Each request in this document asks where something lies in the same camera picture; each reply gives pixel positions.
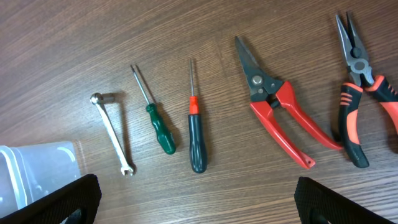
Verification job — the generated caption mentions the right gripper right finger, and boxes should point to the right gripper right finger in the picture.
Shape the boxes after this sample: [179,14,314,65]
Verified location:
[294,177,391,224]

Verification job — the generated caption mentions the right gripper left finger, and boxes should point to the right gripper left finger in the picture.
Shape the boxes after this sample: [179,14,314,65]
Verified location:
[1,174,102,224]

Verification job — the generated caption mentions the clear plastic container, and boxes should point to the clear plastic container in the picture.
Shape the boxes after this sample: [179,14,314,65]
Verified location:
[1,141,81,218]

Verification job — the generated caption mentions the small silver wrench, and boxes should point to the small silver wrench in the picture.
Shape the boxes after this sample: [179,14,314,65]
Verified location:
[90,93,135,176]

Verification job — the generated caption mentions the green handled screwdriver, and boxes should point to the green handled screwdriver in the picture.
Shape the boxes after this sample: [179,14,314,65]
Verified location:
[131,65,176,155]

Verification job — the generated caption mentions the red handled snips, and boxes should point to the red handled snips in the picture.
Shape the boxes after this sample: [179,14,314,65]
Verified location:
[234,35,344,170]

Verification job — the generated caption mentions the orange black needle-nose pliers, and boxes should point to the orange black needle-nose pliers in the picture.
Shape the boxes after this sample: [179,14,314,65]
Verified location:
[335,14,397,168]

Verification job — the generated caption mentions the black red screwdriver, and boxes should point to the black red screwdriver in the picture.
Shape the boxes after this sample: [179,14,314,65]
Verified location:
[188,59,208,174]

